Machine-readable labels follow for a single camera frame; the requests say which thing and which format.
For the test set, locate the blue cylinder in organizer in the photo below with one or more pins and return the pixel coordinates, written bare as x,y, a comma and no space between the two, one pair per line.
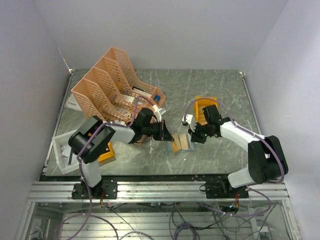
157,99

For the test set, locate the white paper sheet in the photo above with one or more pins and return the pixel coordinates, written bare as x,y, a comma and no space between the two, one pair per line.
71,103

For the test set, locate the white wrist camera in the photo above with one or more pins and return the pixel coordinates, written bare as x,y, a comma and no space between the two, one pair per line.
158,112
190,121

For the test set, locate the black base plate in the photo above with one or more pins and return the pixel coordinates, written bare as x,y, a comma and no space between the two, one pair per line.
103,190
219,190

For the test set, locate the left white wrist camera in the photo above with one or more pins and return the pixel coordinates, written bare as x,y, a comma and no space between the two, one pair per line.
158,112

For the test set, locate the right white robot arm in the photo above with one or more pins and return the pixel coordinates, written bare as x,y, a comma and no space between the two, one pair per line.
266,159

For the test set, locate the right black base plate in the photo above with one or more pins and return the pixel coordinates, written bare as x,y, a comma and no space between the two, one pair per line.
219,190

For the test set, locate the white bin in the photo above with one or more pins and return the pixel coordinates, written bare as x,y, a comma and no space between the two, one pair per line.
65,159

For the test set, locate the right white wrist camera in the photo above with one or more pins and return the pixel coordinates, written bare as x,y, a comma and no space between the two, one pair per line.
190,121

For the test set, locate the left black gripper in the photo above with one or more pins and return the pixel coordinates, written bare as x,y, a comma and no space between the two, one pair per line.
163,134

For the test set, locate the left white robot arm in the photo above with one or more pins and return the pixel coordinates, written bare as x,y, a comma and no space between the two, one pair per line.
90,141

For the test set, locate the yellow bin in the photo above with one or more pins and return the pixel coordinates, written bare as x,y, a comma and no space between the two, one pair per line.
198,108
108,155

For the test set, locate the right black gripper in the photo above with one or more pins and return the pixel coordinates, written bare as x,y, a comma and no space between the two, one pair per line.
194,136

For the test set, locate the aluminium rail frame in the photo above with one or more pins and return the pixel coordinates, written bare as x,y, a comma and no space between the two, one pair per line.
153,192

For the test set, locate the patterned credit card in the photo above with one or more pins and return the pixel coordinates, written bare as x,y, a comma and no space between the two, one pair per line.
185,141

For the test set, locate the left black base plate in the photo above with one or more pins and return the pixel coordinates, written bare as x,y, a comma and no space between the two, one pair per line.
103,190

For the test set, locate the pink file organizer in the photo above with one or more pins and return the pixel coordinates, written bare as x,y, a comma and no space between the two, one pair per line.
112,91

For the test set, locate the wood pattern credit card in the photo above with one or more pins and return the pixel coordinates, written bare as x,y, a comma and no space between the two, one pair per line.
175,144

